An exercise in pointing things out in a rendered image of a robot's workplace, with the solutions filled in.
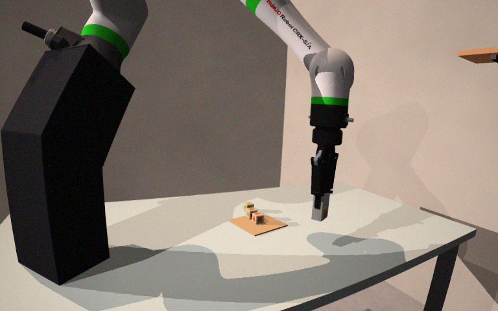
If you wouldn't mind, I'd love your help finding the tan square mat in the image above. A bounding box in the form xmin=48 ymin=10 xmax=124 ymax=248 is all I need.
xmin=228 ymin=214 xmax=288 ymax=236

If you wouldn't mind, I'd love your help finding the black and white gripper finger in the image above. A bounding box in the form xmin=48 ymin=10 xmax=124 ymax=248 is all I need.
xmin=324 ymin=152 xmax=338 ymax=208
xmin=311 ymin=150 xmax=332 ymax=222

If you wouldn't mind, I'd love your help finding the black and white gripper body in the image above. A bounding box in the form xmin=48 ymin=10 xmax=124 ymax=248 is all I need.
xmin=312 ymin=128 xmax=343 ymax=166

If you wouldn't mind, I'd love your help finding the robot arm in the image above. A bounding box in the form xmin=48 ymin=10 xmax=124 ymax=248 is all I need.
xmin=22 ymin=0 xmax=354 ymax=131

